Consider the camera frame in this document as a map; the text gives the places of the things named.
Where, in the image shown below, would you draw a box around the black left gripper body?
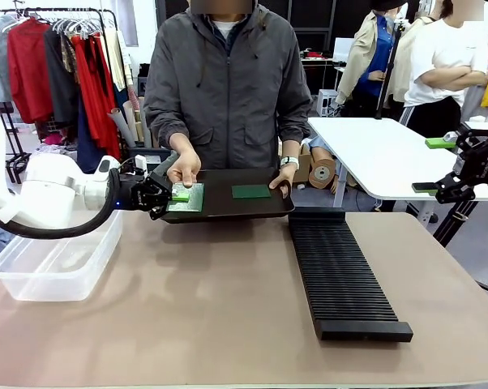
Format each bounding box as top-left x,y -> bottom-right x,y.
116,174 -> 171,212

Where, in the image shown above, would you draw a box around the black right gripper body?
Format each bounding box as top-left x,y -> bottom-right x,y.
453,127 -> 488,190

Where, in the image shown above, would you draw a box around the green perforated PCB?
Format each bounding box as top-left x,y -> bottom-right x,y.
165,182 -> 205,214

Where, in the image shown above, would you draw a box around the black plastic tray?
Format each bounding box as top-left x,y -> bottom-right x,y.
148,152 -> 297,224

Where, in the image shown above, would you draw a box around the dark green PCB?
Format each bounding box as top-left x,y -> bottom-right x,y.
231,184 -> 273,200

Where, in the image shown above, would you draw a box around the person's right forearm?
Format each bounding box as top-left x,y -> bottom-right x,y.
143,80 -> 197,154

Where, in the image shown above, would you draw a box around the person's left forearm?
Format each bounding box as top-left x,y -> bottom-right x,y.
276,99 -> 314,160

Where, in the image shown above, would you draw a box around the person's right hand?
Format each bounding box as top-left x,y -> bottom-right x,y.
166,148 -> 203,189

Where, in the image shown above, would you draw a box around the person's left hand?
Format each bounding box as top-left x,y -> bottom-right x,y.
268,165 -> 298,191

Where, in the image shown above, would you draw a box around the black tripod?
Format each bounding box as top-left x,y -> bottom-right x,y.
431,199 -> 488,310

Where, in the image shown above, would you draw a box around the white table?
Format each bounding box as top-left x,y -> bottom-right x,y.
306,116 -> 488,210

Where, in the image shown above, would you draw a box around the person in white T-shirt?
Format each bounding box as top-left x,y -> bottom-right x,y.
400,0 -> 488,139

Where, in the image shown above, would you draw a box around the cardboard tubes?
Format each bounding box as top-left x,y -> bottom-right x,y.
107,98 -> 152,150

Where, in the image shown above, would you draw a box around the navy garment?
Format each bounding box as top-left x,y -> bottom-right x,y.
75,96 -> 109,175

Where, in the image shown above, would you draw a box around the black stand pole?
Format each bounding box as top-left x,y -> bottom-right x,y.
375,18 -> 404,121

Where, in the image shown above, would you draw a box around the long red dress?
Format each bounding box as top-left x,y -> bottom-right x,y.
71,34 -> 122,162

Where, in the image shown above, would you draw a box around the person in gray jacket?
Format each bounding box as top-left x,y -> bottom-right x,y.
142,0 -> 314,191

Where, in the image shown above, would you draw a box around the clear plastic box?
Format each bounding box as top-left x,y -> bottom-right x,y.
0,207 -> 124,303

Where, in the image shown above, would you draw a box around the person in beige coat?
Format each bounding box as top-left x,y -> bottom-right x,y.
334,0 -> 409,107

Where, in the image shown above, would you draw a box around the white plastic crate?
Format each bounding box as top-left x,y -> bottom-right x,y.
315,88 -> 339,119

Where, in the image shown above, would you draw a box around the brown cardboard spool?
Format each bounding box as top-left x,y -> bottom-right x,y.
307,157 -> 337,190

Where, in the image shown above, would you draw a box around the cream garment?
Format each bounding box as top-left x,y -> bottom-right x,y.
103,27 -> 128,93

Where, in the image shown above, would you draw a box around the dark gray garment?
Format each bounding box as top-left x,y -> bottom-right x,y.
43,26 -> 81,130

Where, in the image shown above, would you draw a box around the black slotted PCB rack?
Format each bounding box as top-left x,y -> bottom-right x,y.
288,207 -> 414,342

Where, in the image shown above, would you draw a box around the red jacket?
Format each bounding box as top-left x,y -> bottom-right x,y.
6,18 -> 54,125

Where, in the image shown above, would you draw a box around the black clothes rack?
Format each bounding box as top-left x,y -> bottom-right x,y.
0,6 -> 119,45

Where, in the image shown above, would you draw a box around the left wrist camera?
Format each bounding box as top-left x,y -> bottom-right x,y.
122,155 -> 148,176

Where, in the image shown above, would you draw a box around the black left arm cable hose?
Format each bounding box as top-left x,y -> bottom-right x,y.
0,168 -> 122,240

